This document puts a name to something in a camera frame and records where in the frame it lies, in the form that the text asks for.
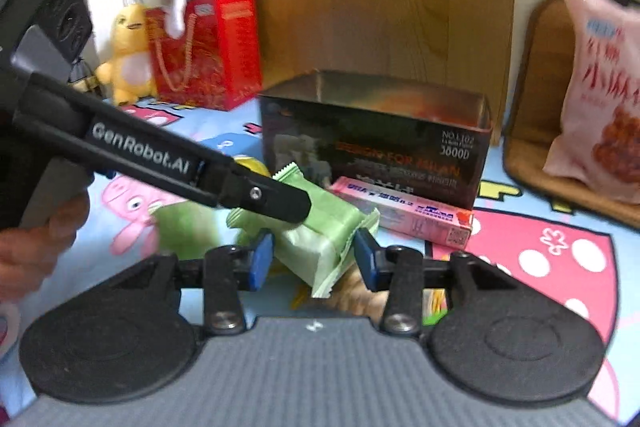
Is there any yellow lid jelly cup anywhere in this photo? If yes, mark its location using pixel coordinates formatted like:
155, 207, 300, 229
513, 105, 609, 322
233, 155, 271, 178

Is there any pink snack box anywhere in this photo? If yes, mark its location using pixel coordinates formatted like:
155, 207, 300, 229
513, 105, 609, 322
329, 177, 473, 249

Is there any light green snack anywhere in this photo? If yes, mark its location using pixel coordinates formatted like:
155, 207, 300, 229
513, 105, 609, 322
227, 163, 380, 299

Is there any beige nut snack packet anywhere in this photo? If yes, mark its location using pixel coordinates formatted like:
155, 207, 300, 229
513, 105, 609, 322
291, 265, 447, 325

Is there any person's left hand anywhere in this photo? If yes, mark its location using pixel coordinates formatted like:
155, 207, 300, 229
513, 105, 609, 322
0, 189, 90, 301

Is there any yellow duck plush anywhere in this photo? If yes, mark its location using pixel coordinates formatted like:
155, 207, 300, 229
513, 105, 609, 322
96, 4, 157, 106

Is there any red gift bag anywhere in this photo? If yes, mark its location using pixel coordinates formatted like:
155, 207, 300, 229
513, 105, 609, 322
145, 0, 262, 111

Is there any dark cardboard box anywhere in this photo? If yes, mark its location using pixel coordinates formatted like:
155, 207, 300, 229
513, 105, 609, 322
258, 71, 492, 210

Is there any pink snack bag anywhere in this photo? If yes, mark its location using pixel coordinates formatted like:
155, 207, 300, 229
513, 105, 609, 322
544, 0, 639, 204

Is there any wooden chair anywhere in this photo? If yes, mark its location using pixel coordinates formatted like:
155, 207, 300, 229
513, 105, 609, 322
503, 0, 639, 229

